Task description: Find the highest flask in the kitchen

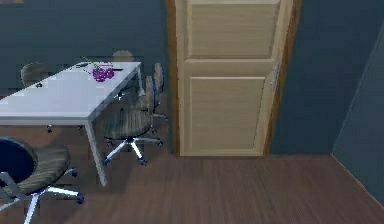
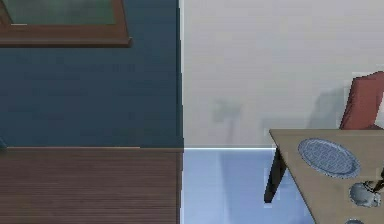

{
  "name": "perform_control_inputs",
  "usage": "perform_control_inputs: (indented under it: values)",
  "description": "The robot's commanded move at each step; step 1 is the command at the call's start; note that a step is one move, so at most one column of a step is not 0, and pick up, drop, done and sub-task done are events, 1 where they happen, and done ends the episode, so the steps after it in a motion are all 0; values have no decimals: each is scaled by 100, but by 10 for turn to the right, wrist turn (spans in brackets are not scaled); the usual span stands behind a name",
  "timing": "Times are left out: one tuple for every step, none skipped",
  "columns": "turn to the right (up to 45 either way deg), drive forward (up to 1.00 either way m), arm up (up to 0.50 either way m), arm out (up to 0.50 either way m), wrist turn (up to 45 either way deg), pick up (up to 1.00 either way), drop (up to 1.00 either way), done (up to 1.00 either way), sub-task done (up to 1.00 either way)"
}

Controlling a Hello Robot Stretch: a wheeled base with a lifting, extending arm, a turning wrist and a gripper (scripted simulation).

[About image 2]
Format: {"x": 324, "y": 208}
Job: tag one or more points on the grey round bowl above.
{"x": 363, "y": 195}

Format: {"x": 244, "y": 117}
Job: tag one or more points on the blue patterned plate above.
{"x": 328, "y": 157}

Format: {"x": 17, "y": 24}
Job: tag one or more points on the tan wooden table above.
{"x": 333, "y": 193}

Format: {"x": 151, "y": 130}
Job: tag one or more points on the brown framed window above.
{"x": 66, "y": 31}

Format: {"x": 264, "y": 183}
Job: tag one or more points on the red chair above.
{"x": 363, "y": 100}

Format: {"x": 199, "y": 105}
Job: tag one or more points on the grey round dish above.
{"x": 354, "y": 221}

